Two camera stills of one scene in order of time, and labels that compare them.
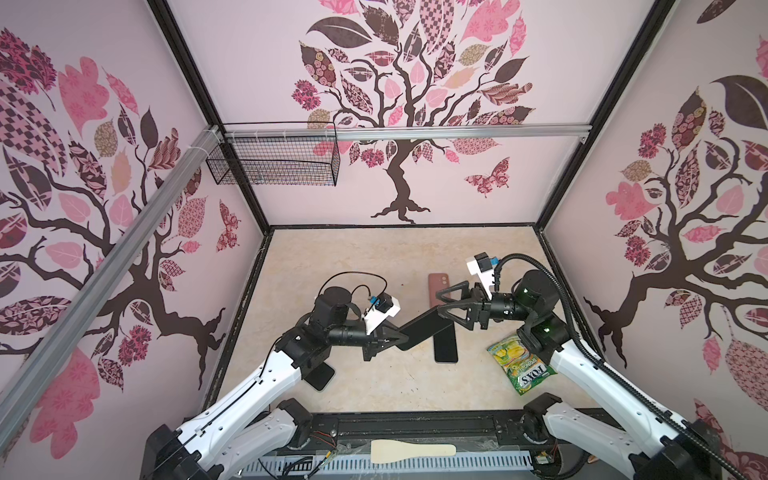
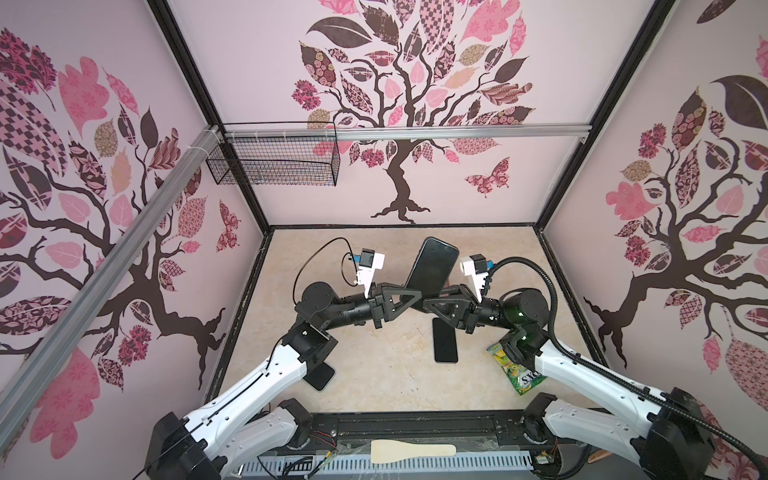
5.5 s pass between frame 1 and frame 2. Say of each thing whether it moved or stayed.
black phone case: moved
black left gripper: moved
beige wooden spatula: stayed
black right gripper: stayed
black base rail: stayed
